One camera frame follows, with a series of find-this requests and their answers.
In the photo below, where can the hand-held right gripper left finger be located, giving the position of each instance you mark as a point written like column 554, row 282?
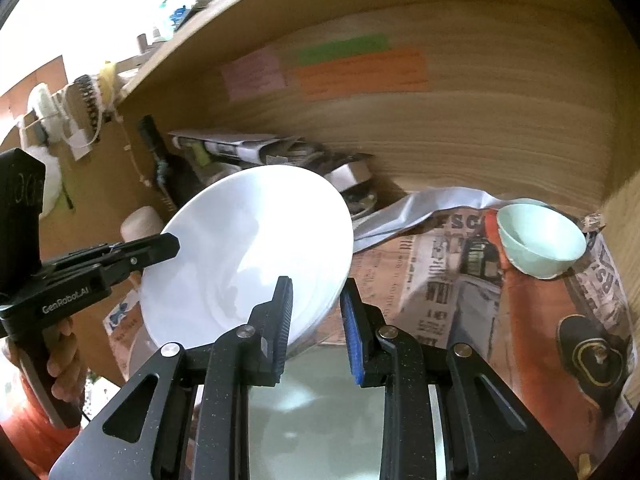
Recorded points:
column 282, row 330

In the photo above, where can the dark wine bottle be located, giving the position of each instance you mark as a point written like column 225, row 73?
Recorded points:
column 175, row 175

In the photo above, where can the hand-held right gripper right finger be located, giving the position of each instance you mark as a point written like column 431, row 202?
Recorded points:
column 351, row 340

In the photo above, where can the shiny metal object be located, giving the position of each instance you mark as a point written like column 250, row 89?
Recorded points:
column 350, row 174

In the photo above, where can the folded newspaper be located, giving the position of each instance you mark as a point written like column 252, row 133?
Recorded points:
column 240, row 147

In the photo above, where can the white chair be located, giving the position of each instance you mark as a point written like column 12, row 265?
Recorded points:
column 140, row 222

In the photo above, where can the white plate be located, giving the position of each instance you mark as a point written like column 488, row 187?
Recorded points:
column 250, row 230

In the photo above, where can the pink sticky note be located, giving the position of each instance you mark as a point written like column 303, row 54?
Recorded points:
column 252, row 75

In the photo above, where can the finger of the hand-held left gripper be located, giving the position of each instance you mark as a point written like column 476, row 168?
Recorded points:
column 150, row 252

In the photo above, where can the blue floral cloth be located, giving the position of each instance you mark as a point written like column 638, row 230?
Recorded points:
column 120, row 320

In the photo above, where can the person's left forearm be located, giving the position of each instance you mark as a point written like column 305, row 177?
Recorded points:
column 25, row 425

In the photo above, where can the mint green plate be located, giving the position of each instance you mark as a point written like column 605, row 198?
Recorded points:
column 310, row 420

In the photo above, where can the mint green bowl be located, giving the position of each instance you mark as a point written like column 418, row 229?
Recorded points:
column 540, row 235

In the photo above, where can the orange sticky note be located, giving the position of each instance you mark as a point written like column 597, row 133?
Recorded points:
column 360, row 75

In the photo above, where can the green sticky note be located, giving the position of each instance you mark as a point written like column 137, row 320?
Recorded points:
column 345, row 49

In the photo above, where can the person's left hand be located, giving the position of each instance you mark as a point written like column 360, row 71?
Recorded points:
column 70, row 360

